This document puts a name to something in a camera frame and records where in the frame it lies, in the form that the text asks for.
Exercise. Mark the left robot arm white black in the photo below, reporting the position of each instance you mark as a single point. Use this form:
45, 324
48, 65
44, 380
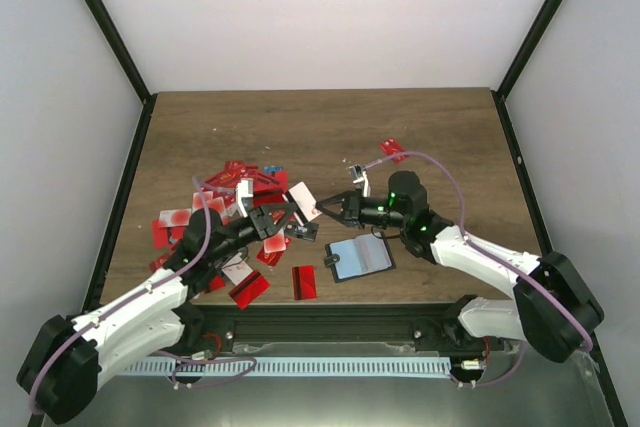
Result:
72, 358

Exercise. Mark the white red circle card left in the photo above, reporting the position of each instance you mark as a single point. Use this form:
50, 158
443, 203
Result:
174, 218

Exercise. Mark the blue card top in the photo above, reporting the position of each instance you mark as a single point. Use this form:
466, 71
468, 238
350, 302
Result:
269, 169

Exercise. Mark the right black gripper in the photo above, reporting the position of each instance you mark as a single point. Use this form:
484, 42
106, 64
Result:
352, 208

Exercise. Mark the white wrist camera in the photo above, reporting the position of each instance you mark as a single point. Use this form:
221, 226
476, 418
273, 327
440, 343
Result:
360, 179
244, 195

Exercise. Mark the red VIP card top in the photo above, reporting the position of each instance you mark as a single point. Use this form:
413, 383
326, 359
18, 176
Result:
226, 180

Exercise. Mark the black VIP card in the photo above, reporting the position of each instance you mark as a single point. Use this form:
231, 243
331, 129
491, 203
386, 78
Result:
307, 232

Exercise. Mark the black aluminium frame rail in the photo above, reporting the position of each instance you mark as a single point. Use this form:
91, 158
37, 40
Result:
320, 319

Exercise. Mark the light blue slotted cable duct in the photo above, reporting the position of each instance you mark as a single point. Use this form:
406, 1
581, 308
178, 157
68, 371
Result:
401, 367

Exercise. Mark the red card black stripe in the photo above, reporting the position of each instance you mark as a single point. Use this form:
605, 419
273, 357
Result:
304, 282

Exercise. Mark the lone red VIP card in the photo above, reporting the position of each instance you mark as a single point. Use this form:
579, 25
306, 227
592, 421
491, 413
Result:
392, 148

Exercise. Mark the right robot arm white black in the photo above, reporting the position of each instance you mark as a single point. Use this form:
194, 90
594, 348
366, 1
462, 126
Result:
548, 304

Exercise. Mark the white card black stripe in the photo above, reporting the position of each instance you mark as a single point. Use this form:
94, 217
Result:
306, 210

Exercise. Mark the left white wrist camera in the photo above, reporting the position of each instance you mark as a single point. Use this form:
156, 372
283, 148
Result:
244, 195

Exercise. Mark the black leather card holder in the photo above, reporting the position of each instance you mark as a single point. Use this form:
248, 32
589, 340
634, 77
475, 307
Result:
361, 256

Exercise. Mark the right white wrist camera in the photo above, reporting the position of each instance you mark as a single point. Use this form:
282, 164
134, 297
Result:
360, 179

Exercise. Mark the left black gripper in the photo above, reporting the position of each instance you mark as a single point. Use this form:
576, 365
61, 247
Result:
262, 219

